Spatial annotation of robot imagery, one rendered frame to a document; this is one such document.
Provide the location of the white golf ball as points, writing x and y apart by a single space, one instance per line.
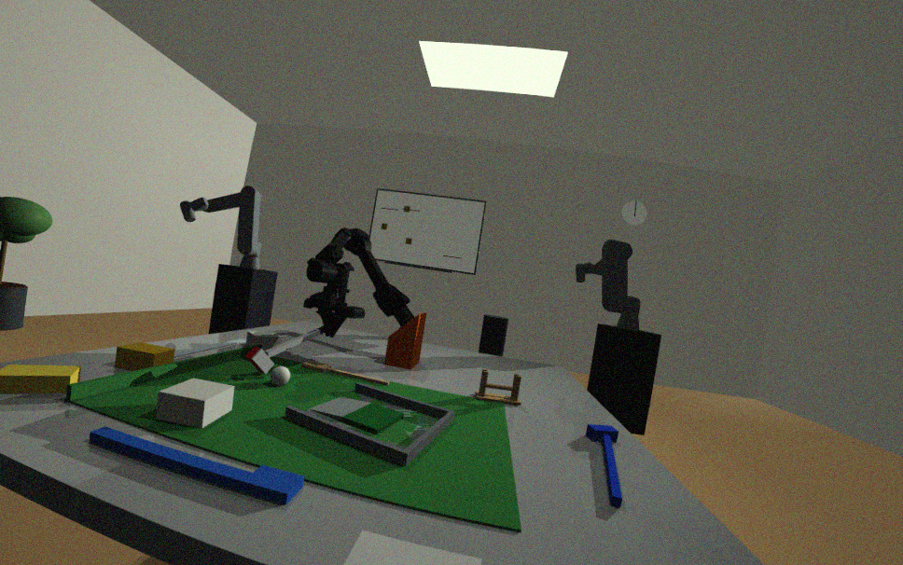
280 375

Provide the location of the yellow rectangular block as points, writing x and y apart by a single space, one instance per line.
142 355
38 378

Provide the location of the green flat mat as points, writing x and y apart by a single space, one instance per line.
465 473

